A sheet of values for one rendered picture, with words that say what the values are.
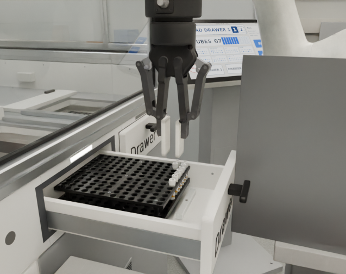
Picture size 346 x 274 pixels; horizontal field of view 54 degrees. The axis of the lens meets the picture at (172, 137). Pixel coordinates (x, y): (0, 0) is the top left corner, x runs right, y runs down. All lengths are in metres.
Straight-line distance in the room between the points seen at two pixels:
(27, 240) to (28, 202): 0.07
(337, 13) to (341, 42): 3.26
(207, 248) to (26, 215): 0.31
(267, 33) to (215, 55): 0.57
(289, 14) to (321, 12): 3.21
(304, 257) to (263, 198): 0.14
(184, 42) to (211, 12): 1.63
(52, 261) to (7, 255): 0.13
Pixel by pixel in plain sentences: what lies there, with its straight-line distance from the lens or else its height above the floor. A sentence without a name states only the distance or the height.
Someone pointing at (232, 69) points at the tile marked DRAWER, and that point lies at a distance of 1.46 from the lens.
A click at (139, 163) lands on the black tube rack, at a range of 0.75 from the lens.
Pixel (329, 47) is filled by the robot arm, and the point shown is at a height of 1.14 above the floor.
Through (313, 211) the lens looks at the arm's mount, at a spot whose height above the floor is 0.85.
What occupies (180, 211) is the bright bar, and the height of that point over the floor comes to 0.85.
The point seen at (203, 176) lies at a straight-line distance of 0.77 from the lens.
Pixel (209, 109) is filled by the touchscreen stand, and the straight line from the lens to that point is 1.55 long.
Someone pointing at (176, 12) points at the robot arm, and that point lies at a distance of 0.54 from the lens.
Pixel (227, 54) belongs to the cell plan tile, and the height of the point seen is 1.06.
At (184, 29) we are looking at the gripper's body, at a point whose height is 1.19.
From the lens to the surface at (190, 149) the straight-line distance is 2.37.
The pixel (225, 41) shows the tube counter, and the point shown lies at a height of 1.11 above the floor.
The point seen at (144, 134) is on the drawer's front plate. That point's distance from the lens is 0.99.
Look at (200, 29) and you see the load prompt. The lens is 1.52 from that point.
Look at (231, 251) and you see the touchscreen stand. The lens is 1.91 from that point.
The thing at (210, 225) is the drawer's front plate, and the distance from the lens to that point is 0.51.
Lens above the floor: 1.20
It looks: 19 degrees down
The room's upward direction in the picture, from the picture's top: straight up
